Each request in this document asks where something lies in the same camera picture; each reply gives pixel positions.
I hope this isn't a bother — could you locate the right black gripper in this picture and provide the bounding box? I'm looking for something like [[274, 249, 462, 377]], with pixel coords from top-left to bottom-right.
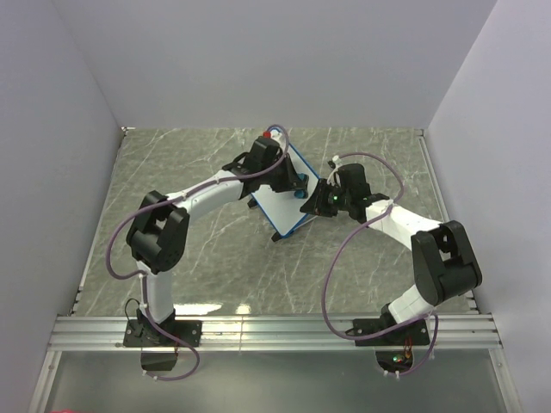
[[300, 180, 350, 219]]

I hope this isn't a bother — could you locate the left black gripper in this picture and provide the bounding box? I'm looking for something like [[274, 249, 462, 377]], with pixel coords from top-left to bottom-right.
[[261, 153, 304, 194]]

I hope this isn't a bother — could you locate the blue heart-shaped eraser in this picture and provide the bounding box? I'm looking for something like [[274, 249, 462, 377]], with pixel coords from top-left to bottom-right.
[[294, 173, 309, 200]]

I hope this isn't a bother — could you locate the blue-framed whiteboard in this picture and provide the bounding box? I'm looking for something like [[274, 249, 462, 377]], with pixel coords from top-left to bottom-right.
[[251, 144, 319, 240]]

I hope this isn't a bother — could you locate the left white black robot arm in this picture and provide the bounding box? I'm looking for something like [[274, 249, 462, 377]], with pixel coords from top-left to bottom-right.
[[126, 151, 319, 346]]

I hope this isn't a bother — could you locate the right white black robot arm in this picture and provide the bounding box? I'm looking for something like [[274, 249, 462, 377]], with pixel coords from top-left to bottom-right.
[[300, 179, 482, 344]]

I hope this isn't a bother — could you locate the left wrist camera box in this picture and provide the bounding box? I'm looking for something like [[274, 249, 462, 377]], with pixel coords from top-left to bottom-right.
[[247, 131, 282, 173]]

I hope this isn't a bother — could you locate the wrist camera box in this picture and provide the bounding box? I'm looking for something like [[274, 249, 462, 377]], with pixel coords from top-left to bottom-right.
[[247, 131, 282, 173], [337, 163, 371, 198]]

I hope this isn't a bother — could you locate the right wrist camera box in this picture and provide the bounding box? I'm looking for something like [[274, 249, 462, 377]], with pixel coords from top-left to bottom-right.
[[337, 163, 371, 198]]

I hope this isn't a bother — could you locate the right side aluminium rail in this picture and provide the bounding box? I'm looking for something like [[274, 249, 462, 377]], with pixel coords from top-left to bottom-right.
[[415, 129, 480, 314]]

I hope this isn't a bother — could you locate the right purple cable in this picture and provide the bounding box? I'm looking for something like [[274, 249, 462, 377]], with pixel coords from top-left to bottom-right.
[[320, 152, 440, 378]]

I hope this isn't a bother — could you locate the purple cable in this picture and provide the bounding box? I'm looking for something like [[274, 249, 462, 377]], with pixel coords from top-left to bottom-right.
[[320, 152, 440, 378], [106, 124, 288, 381]]

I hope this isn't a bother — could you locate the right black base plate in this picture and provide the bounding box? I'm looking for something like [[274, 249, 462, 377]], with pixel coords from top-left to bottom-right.
[[346, 318, 430, 347]]

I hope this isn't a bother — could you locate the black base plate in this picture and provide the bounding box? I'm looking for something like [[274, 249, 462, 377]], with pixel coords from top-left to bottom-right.
[[122, 319, 202, 348], [346, 318, 430, 347]]

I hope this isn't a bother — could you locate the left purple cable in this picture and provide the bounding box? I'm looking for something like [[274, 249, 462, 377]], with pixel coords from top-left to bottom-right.
[[106, 124, 288, 381]]

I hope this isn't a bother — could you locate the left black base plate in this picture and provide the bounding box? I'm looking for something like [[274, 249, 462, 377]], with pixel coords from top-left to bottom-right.
[[122, 319, 202, 348]]

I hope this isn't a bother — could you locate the aluminium mounting rail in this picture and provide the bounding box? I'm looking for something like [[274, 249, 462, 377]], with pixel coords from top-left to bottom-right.
[[47, 314, 502, 353]]

